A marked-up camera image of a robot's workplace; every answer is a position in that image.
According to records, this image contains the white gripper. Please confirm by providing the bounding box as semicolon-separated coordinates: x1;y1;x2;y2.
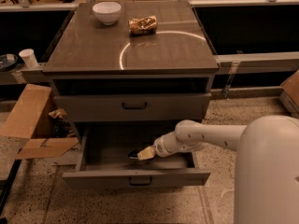
137;136;169;161

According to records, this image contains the blue rxbar blueberry bar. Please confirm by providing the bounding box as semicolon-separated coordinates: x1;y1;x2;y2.
128;149;139;159

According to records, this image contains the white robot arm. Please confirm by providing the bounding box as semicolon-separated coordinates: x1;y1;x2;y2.
137;115;299;224

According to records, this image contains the open grey middle drawer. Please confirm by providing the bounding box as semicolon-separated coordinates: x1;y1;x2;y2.
63;121;210;189

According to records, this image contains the closed grey upper drawer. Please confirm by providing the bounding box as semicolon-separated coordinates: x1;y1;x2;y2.
54;93;210;122

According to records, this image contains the grey drawer cabinet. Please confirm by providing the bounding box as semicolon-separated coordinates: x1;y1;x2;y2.
42;0;220;190

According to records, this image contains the brown cardboard box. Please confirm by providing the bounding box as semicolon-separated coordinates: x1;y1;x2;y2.
0;84;78;160

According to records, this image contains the crumpled gold snack bag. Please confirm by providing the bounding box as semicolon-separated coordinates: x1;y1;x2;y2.
128;15;158;35

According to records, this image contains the white ceramic bowl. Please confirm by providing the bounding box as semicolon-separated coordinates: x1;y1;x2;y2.
93;2;121;25

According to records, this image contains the cardboard box at right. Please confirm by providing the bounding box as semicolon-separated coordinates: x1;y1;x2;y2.
279;70;299;119

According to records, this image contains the white paper cup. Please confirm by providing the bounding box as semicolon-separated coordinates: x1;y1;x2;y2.
19;49;38;68

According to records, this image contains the dark round plate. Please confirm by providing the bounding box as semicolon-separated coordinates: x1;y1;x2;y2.
0;54;18;72

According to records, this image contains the black middle drawer handle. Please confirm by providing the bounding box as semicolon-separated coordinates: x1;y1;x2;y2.
128;176;152;187

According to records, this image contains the black drawer handle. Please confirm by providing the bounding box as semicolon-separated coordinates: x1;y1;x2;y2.
128;176;152;187
121;102;148;110

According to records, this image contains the black upper drawer handle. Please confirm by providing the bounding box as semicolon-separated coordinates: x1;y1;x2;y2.
121;102;148;110

